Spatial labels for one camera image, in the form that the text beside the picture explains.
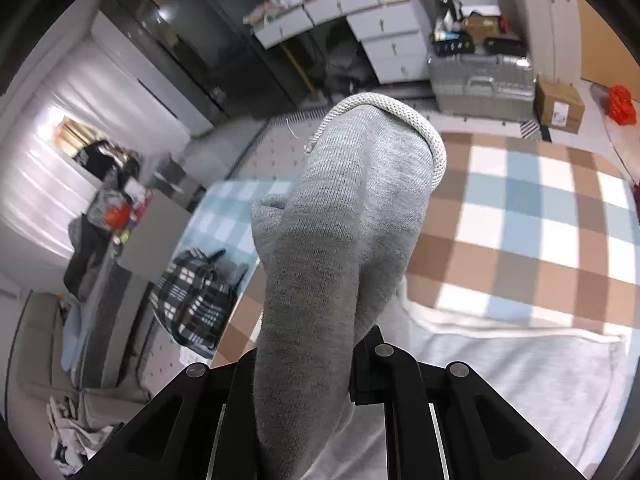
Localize open cardboard box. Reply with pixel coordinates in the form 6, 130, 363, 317
461, 12, 505, 43

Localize silver suitcase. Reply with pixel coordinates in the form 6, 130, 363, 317
427, 52, 540, 122

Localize dark grey clothes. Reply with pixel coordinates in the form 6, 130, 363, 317
65, 210, 121, 291

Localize red plastic bag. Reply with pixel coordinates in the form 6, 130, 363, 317
606, 85, 640, 127

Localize black case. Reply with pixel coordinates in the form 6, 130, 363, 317
482, 35, 528, 56

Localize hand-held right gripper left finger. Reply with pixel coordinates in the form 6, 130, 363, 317
75, 350, 261, 480

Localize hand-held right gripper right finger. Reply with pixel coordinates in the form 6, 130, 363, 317
350, 325, 588, 480

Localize grey hoodie with red stripes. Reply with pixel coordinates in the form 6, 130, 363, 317
250, 92, 628, 480

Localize grey coffee table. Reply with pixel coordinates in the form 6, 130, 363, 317
117, 187, 208, 281

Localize sealed cardboard box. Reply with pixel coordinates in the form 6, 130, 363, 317
534, 77, 587, 134

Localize black white plaid bag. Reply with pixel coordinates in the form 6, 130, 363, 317
149, 247, 247, 352

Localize clear bag of red fruit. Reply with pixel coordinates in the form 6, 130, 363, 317
92, 187, 151, 233

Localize cream suitcase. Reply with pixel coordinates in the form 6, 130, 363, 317
507, 0, 585, 83

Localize wooden door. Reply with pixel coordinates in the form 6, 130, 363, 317
575, 0, 640, 86

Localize black storage box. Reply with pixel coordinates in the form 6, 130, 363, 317
431, 35, 478, 58

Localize grey sofa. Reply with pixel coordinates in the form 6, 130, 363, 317
7, 210, 156, 411

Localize white curtain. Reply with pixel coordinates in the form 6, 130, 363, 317
0, 40, 196, 271

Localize pile of light clothes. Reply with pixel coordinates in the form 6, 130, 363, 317
47, 395, 121, 476

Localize dark glass cabinet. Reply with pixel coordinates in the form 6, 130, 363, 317
105, 0, 236, 126

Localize white wardrobe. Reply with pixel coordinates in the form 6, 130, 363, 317
90, 10, 216, 136

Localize white desk with drawers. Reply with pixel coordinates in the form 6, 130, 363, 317
244, 0, 436, 86

